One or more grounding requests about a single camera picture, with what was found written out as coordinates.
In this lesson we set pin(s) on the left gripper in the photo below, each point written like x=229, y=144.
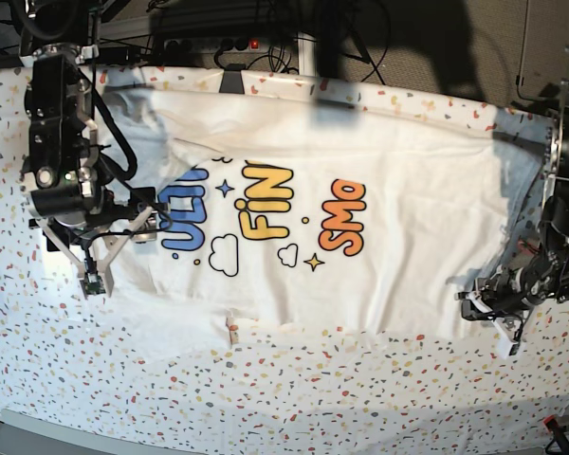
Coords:
x=509, y=295

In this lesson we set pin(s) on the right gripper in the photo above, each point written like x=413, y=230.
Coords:
x=91, y=242

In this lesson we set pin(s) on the white printed T-shirt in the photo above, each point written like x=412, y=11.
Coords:
x=310, y=214

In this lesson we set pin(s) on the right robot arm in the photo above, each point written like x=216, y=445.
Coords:
x=76, y=177

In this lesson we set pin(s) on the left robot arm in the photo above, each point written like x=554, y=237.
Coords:
x=553, y=227

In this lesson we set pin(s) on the red clamp right corner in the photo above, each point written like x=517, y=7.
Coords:
x=551, y=423

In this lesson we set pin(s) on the black table clamp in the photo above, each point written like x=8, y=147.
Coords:
x=232, y=82

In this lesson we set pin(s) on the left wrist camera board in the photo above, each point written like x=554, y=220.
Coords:
x=508, y=347

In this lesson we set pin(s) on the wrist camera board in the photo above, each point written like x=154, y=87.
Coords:
x=508, y=347
x=92, y=285

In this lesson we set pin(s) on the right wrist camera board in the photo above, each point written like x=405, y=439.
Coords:
x=92, y=285

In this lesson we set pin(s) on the white metal stand post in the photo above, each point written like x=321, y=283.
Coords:
x=306, y=45

